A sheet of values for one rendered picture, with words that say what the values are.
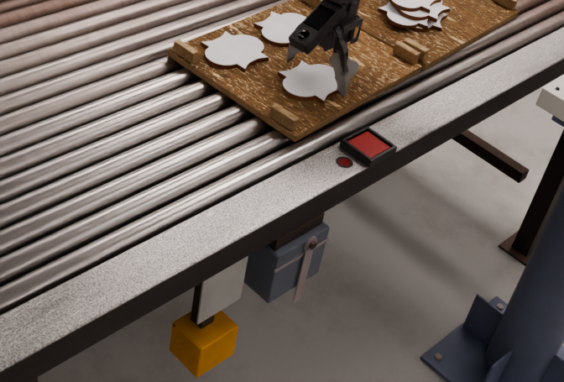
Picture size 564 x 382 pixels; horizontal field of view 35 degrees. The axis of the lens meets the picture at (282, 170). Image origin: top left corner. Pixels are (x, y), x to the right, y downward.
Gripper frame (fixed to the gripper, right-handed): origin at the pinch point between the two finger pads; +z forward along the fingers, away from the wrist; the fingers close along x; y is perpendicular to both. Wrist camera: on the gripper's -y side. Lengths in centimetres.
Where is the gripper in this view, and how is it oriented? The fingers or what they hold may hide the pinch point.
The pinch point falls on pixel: (312, 81)
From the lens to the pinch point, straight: 176.5
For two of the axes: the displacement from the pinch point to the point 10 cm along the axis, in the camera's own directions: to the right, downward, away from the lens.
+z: -1.6, 7.7, 6.2
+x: -7.3, -5.1, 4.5
